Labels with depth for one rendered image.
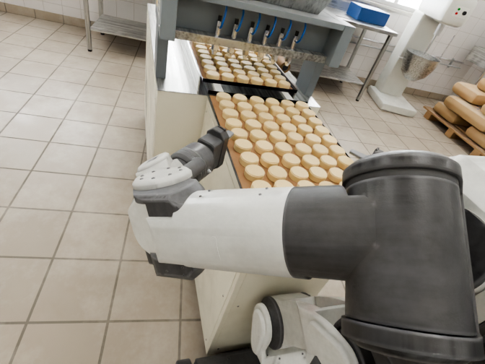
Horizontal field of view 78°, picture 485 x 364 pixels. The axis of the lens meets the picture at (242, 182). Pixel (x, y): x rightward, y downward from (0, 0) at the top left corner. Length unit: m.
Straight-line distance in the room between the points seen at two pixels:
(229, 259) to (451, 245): 0.18
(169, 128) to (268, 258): 1.06
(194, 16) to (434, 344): 1.14
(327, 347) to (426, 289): 0.44
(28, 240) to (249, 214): 1.58
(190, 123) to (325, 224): 1.08
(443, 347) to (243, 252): 0.16
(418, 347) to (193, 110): 1.13
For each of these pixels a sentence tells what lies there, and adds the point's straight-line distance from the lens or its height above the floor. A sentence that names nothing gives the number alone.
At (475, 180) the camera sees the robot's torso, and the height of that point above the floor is 1.23.
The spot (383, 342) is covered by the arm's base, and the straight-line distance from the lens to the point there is 0.25.
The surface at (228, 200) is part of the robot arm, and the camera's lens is 0.30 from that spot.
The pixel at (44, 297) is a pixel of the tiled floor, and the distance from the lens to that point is 1.60.
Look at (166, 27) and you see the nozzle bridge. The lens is 1.13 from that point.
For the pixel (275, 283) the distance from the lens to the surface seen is 0.95.
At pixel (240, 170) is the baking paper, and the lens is 0.76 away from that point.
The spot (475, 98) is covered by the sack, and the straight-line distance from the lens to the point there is 4.66.
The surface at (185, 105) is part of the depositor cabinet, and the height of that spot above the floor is 0.79.
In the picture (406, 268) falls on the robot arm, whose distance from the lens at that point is 0.25.
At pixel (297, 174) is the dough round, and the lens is 0.78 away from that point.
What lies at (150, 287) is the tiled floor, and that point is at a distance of 1.56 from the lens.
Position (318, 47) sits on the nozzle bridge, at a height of 1.07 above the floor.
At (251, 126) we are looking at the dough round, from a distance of 0.92.
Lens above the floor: 1.36
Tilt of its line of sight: 39 degrees down
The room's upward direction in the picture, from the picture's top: 17 degrees clockwise
